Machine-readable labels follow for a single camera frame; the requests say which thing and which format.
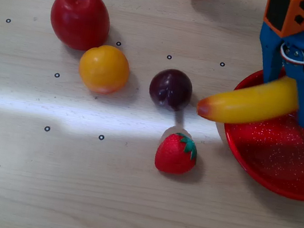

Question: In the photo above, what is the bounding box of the yellow plastic banana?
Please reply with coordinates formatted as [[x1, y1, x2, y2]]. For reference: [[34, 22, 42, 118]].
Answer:
[[195, 49, 304, 136]]

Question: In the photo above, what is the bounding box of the red speckled bowl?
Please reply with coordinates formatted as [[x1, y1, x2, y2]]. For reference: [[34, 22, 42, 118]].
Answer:
[[213, 63, 304, 202]]

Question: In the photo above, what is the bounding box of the dark purple plastic plum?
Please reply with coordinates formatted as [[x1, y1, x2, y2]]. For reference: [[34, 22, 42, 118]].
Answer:
[[146, 66, 196, 114]]

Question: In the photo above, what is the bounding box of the red plastic strawberry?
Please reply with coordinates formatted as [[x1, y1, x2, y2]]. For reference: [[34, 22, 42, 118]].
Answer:
[[152, 129, 201, 178]]

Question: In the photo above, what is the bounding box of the orange round plastic fruit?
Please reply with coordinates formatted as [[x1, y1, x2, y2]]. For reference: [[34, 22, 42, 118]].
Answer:
[[75, 41, 134, 98]]

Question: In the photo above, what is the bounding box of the red plastic apple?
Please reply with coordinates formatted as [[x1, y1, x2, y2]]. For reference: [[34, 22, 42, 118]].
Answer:
[[45, 0, 114, 54]]

